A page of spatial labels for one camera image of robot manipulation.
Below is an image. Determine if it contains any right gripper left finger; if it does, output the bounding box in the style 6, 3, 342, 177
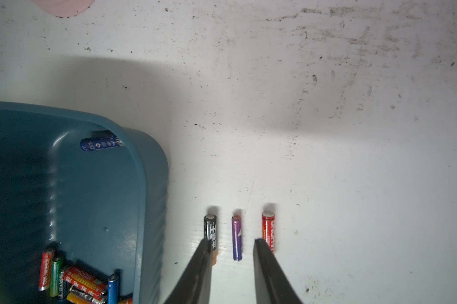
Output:
165, 238, 213, 304

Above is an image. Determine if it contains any blue battery in box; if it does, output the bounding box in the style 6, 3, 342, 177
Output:
80, 135, 125, 152

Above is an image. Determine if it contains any teal plastic storage box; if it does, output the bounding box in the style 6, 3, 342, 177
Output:
0, 102, 168, 303

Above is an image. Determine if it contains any pink pen cup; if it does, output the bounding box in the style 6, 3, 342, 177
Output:
32, 0, 95, 18

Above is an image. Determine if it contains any purple battery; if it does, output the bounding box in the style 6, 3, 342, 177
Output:
232, 215, 242, 262

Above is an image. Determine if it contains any red battery in box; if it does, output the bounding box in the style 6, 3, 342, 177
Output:
38, 247, 56, 291

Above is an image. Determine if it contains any green battery in box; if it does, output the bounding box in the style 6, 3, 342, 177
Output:
49, 255, 64, 298

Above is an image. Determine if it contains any black orange battery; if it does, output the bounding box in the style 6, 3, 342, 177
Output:
204, 214, 217, 265

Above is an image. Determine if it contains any red battery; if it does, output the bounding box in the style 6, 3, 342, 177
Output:
38, 247, 56, 291
261, 211, 275, 253

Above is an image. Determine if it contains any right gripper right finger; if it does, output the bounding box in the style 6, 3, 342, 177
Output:
253, 239, 302, 304

